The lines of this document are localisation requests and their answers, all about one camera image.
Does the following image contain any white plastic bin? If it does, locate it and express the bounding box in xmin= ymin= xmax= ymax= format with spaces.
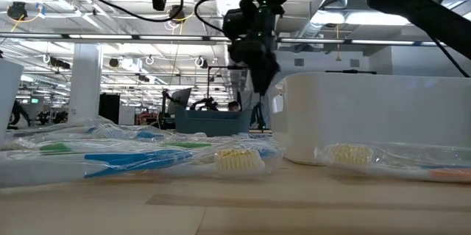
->
xmin=0 ymin=59 xmax=24 ymax=144
xmin=269 ymin=71 xmax=471 ymax=166

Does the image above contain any silver ventilation duct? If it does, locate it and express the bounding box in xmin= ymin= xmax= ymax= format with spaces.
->
xmin=305 ymin=0 xmax=369 ymax=39

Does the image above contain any teal plastic bin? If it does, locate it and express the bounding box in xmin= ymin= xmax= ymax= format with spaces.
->
xmin=174 ymin=105 xmax=254 ymax=138

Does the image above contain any blue toothbrush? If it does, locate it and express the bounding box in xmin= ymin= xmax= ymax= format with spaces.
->
xmin=133 ymin=130 xmax=166 ymax=141
xmin=0 ymin=139 xmax=283 ymax=189
xmin=411 ymin=161 xmax=471 ymax=172

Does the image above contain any white pillar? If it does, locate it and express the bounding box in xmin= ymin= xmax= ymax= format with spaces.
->
xmin=67 ymin=42 xmax=104 ymax=124

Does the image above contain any black ceiling device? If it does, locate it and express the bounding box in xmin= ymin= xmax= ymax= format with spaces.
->
xmin=7 ymin=1 xmax=29 ymax=21

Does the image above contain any grey tilted monitor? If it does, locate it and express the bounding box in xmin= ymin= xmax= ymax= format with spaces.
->
xmin=167 ymin=87 xmax=193 ymax=115

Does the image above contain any horizontal rail with light strips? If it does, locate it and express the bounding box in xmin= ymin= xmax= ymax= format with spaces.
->
xmin=0 ymin=31 xmax=448 ymax=47

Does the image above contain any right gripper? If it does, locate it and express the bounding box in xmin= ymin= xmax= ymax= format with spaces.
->
xmin=238 ymin=1 xmax=284 ymax=96

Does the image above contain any black cabinet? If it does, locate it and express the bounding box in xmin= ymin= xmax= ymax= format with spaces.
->
xmin=98 ymin=92 xmax=121 ymax=125

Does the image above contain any orange toothbrush in clear wrapper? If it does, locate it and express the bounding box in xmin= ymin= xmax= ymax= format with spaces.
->
xmin=315 ymin=141 xmax=471 ymax=185

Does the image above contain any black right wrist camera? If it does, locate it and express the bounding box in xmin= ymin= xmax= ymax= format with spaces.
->
xmin=222 ymin=5 xmax=258 ymax=41

